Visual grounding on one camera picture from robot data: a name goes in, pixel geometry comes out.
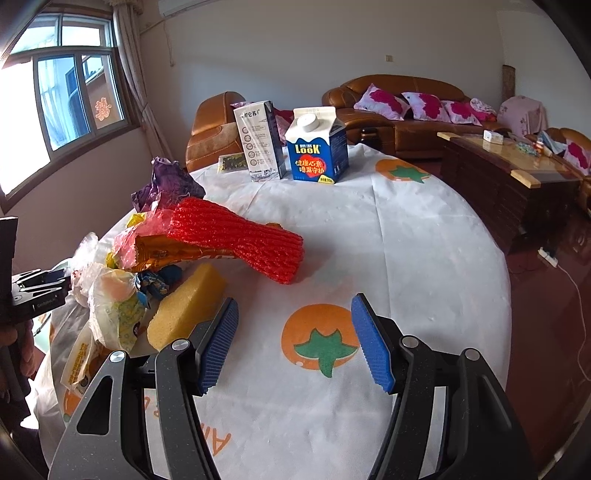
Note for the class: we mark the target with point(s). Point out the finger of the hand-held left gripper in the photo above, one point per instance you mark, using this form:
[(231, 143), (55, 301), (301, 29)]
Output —
[(48, 280)]

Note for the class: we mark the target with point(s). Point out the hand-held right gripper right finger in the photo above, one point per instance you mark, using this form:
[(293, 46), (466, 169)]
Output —
[(371, 346)]

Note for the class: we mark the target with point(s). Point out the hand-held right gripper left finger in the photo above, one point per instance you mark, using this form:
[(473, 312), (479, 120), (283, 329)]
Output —
[(219, 346)]

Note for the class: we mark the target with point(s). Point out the clear plastic bag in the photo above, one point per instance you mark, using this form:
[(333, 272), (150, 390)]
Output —
[(90, 263)]

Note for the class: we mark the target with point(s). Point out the yellow sponge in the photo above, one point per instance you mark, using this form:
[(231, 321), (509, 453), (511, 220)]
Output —
[(184, 304)]

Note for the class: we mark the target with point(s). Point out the yellow printed plastic wrapper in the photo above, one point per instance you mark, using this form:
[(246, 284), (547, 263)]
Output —
[(115, 309)]

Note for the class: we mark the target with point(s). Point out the red foam net sleeve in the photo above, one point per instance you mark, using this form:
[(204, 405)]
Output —
[(240, 240)]

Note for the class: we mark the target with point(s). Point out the purple wrapper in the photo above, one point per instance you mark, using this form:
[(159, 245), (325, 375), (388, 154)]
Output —
[(168, 182)]

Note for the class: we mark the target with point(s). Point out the white orange printed bag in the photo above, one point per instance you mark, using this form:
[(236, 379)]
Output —
[(81, 364)]

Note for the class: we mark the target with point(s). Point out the red translucent plastic bag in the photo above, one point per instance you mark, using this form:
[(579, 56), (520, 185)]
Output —
[(138, 235)]

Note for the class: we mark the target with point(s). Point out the orange blue snack wrapper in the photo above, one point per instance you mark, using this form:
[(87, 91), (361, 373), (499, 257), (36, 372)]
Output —
[(184, 251)]

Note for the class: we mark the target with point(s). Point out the white fruit print tablecloth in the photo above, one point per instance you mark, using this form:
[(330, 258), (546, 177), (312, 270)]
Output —
[(369, 240)]

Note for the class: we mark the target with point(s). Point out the yellow crumpled plastic wrapper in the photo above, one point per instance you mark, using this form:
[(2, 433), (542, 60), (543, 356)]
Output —
[(137, 220)]

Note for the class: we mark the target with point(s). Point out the window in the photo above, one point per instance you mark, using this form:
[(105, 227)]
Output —
[(60, 101)]

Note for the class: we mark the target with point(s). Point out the dark green snack packet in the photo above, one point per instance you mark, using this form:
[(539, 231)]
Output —
[(232, 162)]

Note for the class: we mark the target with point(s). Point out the white power strip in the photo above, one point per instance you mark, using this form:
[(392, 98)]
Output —
[(548, 257)]

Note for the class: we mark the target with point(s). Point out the wooden glass top coffee table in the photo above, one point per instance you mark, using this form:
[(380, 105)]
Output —
[(489, 184)]

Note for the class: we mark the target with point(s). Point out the blue gable top milk carton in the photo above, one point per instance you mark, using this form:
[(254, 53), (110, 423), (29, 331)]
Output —
[(318, 147)]

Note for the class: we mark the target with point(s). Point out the tall white blue milk carton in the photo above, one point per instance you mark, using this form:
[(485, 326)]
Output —
[(261, 143)]

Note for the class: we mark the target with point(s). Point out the brown leather chaise sofa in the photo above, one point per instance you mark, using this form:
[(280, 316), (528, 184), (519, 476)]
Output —
[(212, 134)]

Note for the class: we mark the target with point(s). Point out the brown leather long sofa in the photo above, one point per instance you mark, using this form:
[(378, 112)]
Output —
[(406, 136)]

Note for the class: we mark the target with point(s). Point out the beige curtain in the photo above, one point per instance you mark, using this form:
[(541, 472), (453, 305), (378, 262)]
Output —
[(138, 83)]

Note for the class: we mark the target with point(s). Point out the small white box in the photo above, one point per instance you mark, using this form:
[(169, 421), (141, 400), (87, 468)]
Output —
[(493, 136)]

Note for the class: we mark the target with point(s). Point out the brown leather armchair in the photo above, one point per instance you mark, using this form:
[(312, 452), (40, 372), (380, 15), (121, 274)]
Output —
[(577, 184)]

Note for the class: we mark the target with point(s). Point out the blue paper booklet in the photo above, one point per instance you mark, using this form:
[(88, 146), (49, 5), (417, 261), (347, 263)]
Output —
[(551, 142)]

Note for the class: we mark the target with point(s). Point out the pink cloth cover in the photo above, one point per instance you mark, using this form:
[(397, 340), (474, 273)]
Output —
[(521, 113)]

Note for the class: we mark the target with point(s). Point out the rolled straw mat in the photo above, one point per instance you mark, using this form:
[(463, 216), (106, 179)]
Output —
[(509, 83)]

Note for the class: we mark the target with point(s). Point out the white air conditioner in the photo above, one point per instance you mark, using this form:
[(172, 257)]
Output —
[(189, 7)]

